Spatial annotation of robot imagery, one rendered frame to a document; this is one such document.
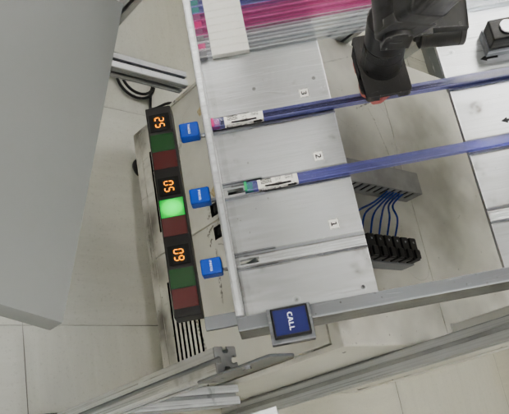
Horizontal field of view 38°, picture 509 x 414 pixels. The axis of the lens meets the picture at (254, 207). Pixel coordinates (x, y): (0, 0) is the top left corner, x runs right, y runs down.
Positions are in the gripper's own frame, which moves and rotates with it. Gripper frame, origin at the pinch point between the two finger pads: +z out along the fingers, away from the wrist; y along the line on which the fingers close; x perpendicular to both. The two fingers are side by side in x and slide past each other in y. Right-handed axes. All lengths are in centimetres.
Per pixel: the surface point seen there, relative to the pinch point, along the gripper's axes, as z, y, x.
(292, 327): -3.3, -33.6, 19.3
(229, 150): 0.7, -4.4, 23.6
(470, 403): 161, -35, -39
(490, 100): 1.0, -3.8, -17.0
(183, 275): 1.9, -22.2, 33.3
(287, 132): 0.8, -3.1, 14.3
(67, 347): 60, -15, 68
